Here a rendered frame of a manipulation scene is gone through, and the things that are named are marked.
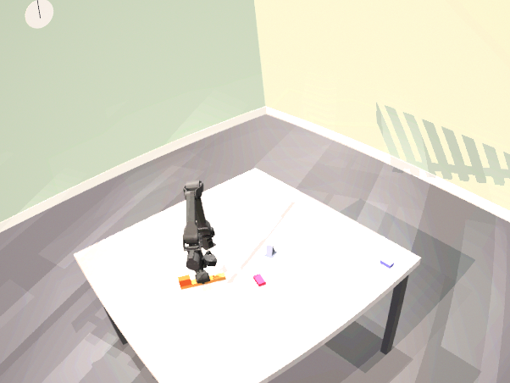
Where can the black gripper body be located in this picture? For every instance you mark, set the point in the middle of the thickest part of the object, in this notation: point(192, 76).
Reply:
point(202, 275)

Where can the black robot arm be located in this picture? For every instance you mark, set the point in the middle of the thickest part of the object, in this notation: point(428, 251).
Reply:
point(198, 232)

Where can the pink rectangular block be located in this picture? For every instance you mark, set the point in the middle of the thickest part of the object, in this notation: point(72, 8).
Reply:
point(259, 280)

